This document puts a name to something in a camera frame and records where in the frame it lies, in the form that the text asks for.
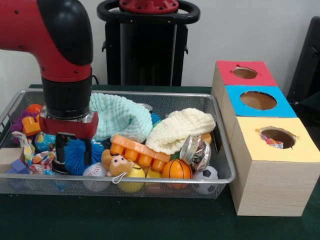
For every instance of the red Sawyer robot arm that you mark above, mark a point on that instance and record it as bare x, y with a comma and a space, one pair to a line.
62, 62

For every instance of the orange toy basketball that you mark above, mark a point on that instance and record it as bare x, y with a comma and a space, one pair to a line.
177, 168

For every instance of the large blue spiky ball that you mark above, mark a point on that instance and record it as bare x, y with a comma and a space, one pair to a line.
75, 155

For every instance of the cream knitted cloth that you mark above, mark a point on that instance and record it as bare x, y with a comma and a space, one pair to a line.
180, 130

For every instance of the black upright panel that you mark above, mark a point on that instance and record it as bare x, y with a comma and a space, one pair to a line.
310, 62

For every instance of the dark green table cloth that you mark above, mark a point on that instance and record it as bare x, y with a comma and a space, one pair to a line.
150, 220

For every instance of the toy soccer ball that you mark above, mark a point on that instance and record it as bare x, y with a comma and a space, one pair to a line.
208, 175

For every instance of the small globe ball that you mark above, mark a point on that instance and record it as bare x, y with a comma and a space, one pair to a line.
45, 143

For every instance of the crushed silver foil can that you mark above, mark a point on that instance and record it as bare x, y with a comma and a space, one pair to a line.
196, 152

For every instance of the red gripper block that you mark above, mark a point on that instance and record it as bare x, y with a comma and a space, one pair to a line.
70, 127

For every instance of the brown plush monkey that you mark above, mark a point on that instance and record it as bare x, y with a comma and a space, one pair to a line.
117, 163

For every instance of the colourful confetti paper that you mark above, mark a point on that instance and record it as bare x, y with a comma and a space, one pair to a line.
37, 160
271, 142

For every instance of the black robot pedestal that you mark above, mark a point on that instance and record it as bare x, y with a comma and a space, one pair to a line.
140, 62

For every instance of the light blue knitted cloth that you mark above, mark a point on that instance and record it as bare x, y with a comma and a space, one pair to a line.
120, 117

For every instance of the wooden box with three holes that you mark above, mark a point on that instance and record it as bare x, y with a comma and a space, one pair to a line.
270, 185

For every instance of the shallow metal mesh bin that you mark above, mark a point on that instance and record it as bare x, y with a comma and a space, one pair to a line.
75, 192

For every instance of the orange toy building brick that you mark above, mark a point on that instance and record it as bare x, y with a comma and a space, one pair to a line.
30, 126
135, 148

